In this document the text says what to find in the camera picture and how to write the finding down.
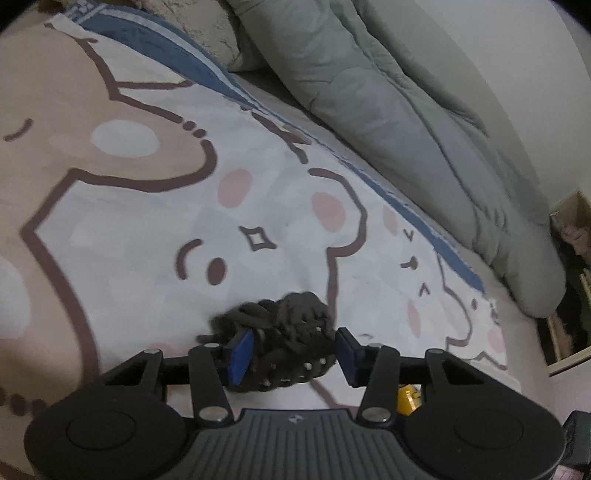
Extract dark brown hair claw clip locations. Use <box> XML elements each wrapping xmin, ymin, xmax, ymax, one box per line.
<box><xmin>198</xmin><ymin>292</ymin><xmax>338</xmax><ymax>393</ymax></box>

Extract grey duvet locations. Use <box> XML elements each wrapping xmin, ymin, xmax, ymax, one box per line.
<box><xmin>226</xmin><ymin>0</ymin><xmax>568</xmax><ymax>319</ymax></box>

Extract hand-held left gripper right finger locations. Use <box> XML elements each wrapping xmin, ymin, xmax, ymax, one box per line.
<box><xmin>336</xmin><ymin>328</ymin><xmax>491</xmax><ymax>423</ymax></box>

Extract beige fluffy pillow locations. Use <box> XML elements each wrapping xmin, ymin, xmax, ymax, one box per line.
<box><xmin>139</xmin><ymin>0</ymin><xmax>243</xmax><ymax>72</ymax></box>

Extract yellow headlamp with black strap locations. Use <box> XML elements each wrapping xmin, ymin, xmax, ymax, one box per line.
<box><xmin>398</xmin><ymin>385</ymin><xmax>423</xmax><ymax>416</ymax></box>

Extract beige bed sheet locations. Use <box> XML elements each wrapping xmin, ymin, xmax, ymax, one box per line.
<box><xmin>0</xmin><ymin>0</ymin><xmax>591</xmax><ymax>480</ymax></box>

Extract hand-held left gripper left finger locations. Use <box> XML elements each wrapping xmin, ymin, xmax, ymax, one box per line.
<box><xmin>99</xmin><ymin>329</ymin><xmax>254</xmax><ymax>423</ymax></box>

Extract cream open shelf unit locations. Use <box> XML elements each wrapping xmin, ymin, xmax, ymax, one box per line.
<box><xmin>538</xmin><ymin>189</ymin><xmax>591</xmax><ymax>377</ymax></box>

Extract bear printed blanket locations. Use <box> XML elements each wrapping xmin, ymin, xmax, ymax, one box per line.
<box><xmin>0</xmin><ymin>0</ymin><xmax>525</xmax><ymax>480</ymax></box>

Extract pink clothes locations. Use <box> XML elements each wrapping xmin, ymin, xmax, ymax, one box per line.
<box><xmin>554</xmin><ymin>222</ymin><xmax>591</xmax><ymax>264</ymax></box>

